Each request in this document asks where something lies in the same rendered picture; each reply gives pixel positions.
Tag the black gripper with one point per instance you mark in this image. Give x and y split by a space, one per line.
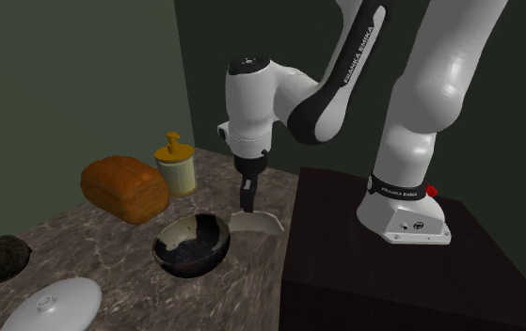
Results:
249 164

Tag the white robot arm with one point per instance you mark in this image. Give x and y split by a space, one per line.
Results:
427 101

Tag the white shallow bowl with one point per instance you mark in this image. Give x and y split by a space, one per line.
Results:
255 222

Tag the cream jar with yellow pump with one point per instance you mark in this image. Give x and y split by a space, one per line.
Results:
177 172

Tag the black and cream bowl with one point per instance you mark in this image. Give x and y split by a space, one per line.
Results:
191 247

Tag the brown bread loaf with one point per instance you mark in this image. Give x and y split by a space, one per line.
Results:
122 188

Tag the dark robot stand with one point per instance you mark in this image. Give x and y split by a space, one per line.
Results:
363 266

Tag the white lid with knob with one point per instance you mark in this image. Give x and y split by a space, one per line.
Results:
56 307

